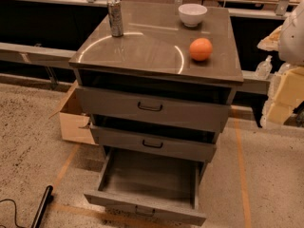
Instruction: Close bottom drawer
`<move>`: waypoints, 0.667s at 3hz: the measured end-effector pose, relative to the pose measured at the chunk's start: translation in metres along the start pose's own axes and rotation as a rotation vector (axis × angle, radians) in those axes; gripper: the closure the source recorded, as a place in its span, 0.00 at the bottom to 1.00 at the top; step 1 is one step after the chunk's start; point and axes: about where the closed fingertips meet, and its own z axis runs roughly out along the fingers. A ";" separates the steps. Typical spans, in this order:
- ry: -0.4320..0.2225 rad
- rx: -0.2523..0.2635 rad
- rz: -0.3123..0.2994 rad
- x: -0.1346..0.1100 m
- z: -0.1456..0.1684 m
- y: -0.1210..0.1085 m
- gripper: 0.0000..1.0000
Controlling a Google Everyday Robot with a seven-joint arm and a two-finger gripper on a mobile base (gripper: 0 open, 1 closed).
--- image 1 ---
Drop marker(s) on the padded gripper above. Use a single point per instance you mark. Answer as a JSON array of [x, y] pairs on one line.
[[293, 38]]

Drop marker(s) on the grey bottom drawer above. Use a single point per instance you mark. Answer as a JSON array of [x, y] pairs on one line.
[[149, 186]]

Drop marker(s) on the grey drawer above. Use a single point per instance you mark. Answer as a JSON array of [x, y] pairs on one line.
[[175, 148], [149, 186], [151, 109]]

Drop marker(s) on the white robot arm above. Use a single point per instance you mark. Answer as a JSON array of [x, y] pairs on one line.
[[295, 21]]

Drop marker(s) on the grey middle drawer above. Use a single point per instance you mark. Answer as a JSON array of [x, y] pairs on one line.
[[175, 148]]

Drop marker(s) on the grey drawer cabinet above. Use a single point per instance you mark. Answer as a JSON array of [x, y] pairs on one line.
[[152, 58]]

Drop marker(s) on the grey top drawer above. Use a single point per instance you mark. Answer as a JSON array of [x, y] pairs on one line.
[[151, 109]]

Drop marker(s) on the left clear sanitizer bottle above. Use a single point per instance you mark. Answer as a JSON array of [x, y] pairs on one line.
[[264, 68]]

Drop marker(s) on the orange fruit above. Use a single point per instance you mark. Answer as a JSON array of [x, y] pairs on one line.
[[200, 49]]

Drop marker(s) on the white bowl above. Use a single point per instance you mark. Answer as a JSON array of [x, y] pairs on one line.
[[192, 14]]

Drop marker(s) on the silver metal can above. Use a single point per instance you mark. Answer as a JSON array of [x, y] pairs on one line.
[[115, 18]]

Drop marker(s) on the cardboard box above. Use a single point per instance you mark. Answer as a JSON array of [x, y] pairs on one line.
[[74, 123]]

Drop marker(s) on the grey metal rail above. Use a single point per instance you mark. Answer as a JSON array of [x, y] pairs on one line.
[[53, 57]]

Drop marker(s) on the black pole with cable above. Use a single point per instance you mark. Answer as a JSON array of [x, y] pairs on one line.
[[45, 201]]

